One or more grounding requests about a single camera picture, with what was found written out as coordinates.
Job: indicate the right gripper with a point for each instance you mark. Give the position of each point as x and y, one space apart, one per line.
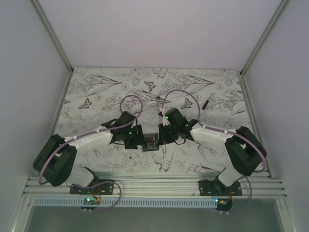
163 138

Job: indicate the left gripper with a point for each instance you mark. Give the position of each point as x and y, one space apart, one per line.
138 139

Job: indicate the clear fuse box cover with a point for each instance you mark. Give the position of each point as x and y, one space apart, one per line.
150 140

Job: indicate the black fuse box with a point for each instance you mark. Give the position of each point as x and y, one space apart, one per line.
150 142

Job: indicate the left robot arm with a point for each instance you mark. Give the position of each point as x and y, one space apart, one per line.
56 161

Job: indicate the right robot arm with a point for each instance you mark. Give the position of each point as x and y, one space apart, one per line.
244 150

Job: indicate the open end wrench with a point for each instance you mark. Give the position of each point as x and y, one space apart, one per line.
154 97

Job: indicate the floral table mat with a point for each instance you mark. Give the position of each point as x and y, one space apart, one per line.
98 95

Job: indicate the left controller board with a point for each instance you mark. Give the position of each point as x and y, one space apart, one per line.
91 201

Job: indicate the controller board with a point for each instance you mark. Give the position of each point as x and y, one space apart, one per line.
91 201
223 201

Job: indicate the right controller board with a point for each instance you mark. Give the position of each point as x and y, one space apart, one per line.
223 201

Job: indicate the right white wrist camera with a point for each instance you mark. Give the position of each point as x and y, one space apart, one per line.
163 118

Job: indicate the ratchet ring wrench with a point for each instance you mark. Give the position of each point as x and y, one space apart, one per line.
158 100

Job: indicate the black handled tool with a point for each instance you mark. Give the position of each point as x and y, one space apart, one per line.
206 102

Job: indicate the aluminium rail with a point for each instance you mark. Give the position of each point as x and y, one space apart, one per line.
167 186

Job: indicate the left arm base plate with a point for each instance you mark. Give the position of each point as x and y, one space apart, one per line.
99 187

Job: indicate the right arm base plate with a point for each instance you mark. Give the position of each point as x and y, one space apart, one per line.
216 188

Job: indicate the perforated cable duct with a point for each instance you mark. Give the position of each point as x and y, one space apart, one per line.
128 202

